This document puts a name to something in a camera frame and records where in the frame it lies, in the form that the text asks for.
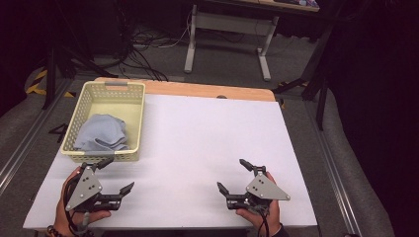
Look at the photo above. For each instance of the pale yellow plastic basket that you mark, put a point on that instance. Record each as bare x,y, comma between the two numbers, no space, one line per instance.
113,108

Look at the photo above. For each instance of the black metal stand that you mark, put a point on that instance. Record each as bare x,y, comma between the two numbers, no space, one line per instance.
51,79
321,98

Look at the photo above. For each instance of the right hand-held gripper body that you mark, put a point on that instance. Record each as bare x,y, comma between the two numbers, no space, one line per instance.
265,189

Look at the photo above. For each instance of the white table mat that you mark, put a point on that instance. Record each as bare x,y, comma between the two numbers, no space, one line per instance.
197,148

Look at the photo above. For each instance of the black curtain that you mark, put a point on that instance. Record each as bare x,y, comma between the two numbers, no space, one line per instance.
13,49
378,98

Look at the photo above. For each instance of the aluminium floor rail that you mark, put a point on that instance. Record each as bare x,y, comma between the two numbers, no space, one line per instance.
29,138
332,171

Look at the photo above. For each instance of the person's left hand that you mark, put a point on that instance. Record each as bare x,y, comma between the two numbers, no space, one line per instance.
61,217

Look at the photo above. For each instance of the light grey tank top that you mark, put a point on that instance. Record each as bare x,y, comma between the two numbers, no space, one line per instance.
102,133

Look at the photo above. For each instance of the person's right hand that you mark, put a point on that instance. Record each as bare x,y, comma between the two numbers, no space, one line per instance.
274,215

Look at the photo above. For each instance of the dark round table grommet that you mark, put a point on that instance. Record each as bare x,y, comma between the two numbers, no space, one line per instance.
221,96

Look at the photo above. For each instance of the blue patterned object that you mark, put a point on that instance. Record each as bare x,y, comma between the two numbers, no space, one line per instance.
304,2

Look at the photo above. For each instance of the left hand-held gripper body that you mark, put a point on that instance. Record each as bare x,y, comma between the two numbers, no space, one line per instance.
84,189

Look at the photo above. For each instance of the white metal table frame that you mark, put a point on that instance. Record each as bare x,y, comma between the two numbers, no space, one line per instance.
230,24

